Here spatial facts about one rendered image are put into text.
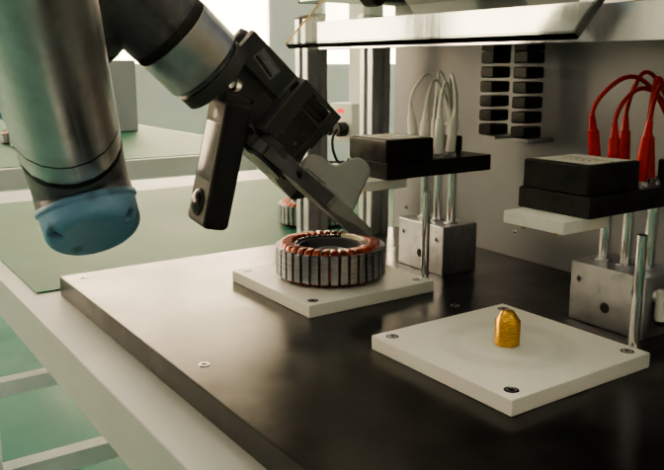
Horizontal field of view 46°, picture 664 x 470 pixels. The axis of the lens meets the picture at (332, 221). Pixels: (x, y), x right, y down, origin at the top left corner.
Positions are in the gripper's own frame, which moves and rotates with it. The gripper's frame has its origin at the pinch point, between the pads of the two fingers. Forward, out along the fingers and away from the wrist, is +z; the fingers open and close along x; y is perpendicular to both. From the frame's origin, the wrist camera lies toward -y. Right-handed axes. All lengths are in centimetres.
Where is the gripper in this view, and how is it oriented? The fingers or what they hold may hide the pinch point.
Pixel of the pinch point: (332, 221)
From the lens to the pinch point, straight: 78.5
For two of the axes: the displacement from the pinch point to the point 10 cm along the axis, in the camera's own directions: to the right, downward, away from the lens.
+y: 6.4, -7.6, 1.1
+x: -4.6, -2.7, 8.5
